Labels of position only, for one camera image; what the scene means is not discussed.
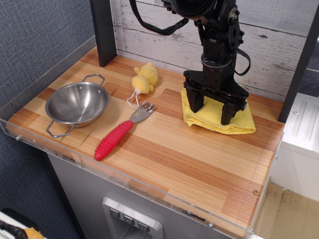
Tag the fork with red handle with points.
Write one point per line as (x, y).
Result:
(113, 138)

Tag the black right frame post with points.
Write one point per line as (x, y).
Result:
(301, 68)

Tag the yellow plush duck toy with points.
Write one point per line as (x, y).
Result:
(144, 82)

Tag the black left frame post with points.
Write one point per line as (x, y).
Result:
(104, 31)

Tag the yellow rag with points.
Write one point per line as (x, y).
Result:
(209, 117)

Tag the silver pan with handles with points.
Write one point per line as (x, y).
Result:
(77, 104)

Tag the black woven basket edge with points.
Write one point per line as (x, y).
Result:
(15, 231)

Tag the white side cabinet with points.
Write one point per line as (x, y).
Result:
(296, 163)

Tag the black frame post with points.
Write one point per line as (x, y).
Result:
(301, 68)
(104, 31)

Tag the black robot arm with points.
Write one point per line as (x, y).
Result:
(220, 34)

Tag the clear acrylic table guard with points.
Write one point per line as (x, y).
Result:
(60, 189)

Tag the grey button panel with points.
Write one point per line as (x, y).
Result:
(127, 223)

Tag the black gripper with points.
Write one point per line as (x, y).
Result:
(216, 83)

